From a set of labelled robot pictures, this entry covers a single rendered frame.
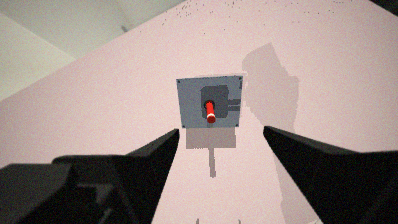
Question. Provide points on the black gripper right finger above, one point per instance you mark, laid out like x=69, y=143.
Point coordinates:
x=342, y=186

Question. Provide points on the red peg with white band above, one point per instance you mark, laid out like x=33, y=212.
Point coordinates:
x=210, y=112

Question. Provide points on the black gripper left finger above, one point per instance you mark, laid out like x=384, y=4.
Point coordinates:
x=139, y=176

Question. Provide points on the grey sloped panel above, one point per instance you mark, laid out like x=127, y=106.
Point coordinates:
x=224, y=92

